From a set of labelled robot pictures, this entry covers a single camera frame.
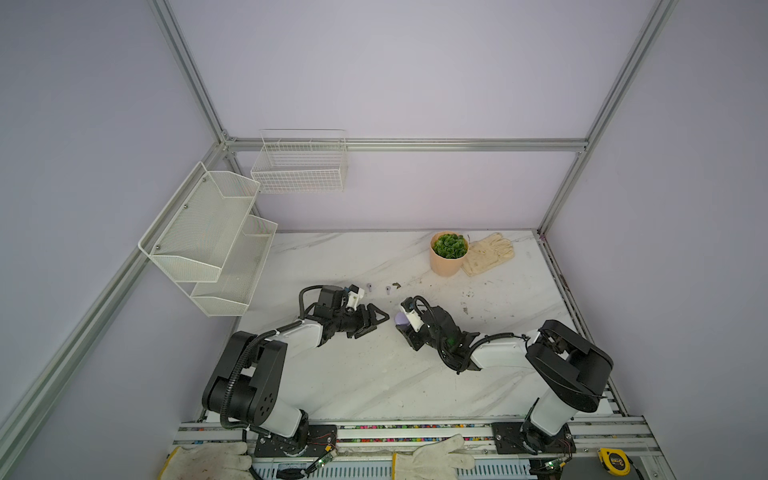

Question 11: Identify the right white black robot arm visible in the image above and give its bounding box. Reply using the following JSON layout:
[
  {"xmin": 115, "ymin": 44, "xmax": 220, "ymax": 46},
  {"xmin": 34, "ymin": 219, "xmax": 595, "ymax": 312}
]
[{"xmin": 395, "ymin": 295, "xmax": 614, "ymax": 454}]

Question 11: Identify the white mesh shelf lower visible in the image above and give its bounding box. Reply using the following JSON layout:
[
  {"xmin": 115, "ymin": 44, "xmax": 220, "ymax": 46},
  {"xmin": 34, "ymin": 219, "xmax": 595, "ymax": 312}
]
[{"xmin": 191, "ymin": 215, "xmax": 278, "ymax": 317}]

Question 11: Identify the lilac round disc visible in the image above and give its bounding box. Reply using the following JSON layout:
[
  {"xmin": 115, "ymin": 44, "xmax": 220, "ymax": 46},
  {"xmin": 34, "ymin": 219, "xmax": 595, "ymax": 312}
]
[{"xmin": 394, "ymin": 312, "xmax": 410, "ymax": 328}]

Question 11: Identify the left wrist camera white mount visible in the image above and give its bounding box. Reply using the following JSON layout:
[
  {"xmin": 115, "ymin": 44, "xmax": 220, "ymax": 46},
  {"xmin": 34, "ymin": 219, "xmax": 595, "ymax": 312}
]
[{"xmin": 345, "ymin": 285, "xmax": 366, "ymax": 311}]

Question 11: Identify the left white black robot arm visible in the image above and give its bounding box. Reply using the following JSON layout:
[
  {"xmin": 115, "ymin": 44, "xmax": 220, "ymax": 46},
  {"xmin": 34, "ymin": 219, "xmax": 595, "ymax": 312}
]
[{"xmin": 202, "ymin": 285, "xmax": 390, "ymax": 449}]

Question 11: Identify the white wire basket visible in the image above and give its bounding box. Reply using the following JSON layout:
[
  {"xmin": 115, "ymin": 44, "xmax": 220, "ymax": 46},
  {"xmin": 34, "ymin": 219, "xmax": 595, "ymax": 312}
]
[{"xmin": 251, "ymin": 129, "xmax": 348, "ymax": 194}]

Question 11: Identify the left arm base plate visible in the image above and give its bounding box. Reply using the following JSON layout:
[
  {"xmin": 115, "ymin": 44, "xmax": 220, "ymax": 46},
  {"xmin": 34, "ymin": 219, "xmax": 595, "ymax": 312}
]
[{"xmin": 253, "ymin": 424, "xmax": 338, "ymax": 458}]

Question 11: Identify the white glove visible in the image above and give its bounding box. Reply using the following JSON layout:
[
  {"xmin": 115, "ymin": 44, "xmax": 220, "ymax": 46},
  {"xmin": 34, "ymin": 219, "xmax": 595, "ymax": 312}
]
[
  {"xmin": 392, "ymin": 434, "xmax": 476, "ymax": 480},
  {"xmin": 158, "ymin": 442, "xmax": 254, "ymax": 480}
]

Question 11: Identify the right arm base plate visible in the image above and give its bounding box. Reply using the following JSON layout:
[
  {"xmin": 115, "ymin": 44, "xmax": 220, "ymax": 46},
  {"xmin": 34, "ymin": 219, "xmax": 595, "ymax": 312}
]
[{"xmin": 491, "ymin": 421, "xmax": 576, "ymax": 455}]

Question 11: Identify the beige work glove on table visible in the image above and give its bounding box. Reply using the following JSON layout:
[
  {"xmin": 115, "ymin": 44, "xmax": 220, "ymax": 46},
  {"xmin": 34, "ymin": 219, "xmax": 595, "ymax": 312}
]
[{"xmin": 462, "ymin": 232, "xmax": 515, "ymax": 277}]

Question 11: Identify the white glove front left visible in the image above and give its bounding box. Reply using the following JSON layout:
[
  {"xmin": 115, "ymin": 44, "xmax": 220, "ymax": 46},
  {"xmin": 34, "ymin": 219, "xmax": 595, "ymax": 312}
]
[{"xmin": 158, "ymin": 442, "xmax": 254, "ymax": 480}]

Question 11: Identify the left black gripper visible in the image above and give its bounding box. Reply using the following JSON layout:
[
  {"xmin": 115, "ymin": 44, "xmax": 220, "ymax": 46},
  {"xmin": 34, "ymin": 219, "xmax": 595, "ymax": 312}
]
[{"xmin": 332, "ymin": 302, "xmax": 388, "ymax": 340}]

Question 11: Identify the yellow tape measure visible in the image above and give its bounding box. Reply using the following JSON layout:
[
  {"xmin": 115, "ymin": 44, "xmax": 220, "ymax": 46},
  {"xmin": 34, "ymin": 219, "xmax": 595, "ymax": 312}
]
[{"xmin": 598, "ymin": 448, "xmax": 632, "ymax": 477}]

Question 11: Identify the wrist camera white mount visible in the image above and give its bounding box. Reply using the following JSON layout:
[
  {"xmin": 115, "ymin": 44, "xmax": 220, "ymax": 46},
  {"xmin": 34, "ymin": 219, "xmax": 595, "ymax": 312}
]
[
  {"xmin": 345, "ymin": 285, "xmax": 366, "ymax": 311},
  {"xmin": 400, "ymin": 297, "xmax": 424, "ymax": 332}
]

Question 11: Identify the potted green plant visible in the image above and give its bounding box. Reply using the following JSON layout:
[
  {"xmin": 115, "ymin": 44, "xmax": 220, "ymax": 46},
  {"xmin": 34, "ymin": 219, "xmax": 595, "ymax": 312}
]
[{"xmin": 429, "ymin": 231, "xmax": 469, "ymax": 277}]

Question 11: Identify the white mesh shelf upper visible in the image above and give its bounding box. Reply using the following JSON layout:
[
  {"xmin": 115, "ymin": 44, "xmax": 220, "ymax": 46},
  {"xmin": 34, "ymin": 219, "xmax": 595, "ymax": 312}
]
[{"xmin": 138, "ymin": 163, "xmax": 260, "ymax": 283}]

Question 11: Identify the white mesh shelf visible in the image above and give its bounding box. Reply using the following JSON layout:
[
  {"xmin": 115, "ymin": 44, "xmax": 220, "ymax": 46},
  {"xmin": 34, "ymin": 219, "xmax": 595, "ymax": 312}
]
[
  {"xmin": 191, "ymin": 215, "xmax": 278, "ymax": 317},
  {"xmin": 138, "ymin": 163, "xmax": 260, "ymax": 283}
]

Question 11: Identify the white glove front centre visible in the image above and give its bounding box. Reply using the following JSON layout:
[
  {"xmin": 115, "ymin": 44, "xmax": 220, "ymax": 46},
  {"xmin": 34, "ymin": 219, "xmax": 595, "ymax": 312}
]
[{"xmin": 392, "ymin": 434, "xmax": 476, "ymax": 480}]

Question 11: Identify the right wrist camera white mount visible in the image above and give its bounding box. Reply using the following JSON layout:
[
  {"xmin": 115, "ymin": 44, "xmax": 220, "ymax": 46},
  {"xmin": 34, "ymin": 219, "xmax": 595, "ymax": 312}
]
[{"xmin": 400, "ymin": 297, "xmax": 424, "ymax": 332}]

